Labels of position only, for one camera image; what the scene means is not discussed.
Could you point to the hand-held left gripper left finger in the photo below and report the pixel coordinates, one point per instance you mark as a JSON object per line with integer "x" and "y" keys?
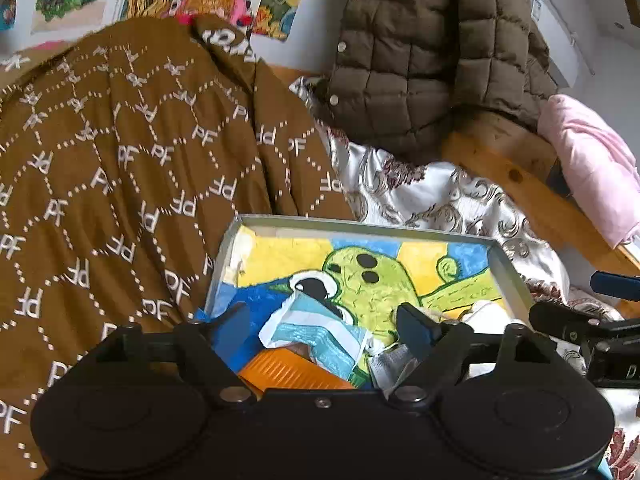
{"x": 235, "y": 320}

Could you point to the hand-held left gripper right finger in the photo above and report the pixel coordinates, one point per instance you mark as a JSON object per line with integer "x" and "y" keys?
{"x": 415, "y": 327}

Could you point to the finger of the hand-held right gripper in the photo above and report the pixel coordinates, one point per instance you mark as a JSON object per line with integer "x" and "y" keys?
{"x": 565, "y": 320}
{"x": 617, "y": 286}

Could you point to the grey box with cartoon painting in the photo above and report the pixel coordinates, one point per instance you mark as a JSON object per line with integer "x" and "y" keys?
{"x": 280, "y": 260}

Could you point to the blue white mask packet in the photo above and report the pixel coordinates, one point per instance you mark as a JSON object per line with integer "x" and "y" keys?
{"x": 310, "y": 335}

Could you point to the blue plastic bag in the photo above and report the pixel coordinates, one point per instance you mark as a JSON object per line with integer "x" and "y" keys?
{"x": 202, "y": 316}

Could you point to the crumpled white wrapper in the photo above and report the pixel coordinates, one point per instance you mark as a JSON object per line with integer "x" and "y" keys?
{"x": 390, "y": 365}

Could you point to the orange ridged packet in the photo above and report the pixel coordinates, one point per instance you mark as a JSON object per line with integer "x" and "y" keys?
{"x": 285, "y": 370}

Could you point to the white sock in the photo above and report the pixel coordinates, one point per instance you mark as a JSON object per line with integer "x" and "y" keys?
{"x": 487, "y": 312}

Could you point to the pink blanket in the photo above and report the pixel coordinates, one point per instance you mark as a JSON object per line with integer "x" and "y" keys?
{"x": 595, "y": 170}

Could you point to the white floral satin quilt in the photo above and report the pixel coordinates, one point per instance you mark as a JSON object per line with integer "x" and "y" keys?
{"x": 440, "y": 195}

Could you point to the brown patterned blanket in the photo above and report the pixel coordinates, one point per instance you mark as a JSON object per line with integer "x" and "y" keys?
{"x": 125, "y": 160}

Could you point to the brown puffer jacket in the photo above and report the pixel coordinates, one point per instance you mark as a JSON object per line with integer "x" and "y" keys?
{"x": 425, "y": 50}

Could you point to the yellow green cartoon poster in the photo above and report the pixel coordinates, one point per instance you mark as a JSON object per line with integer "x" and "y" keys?
{"x": 280, "y": 0}

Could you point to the torn colourful paper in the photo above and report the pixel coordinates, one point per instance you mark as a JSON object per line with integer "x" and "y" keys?
{"x": 6, "y": 7}

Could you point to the wooden bed rail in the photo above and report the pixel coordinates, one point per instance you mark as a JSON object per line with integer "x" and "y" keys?
{"x": 505, "y": 170}

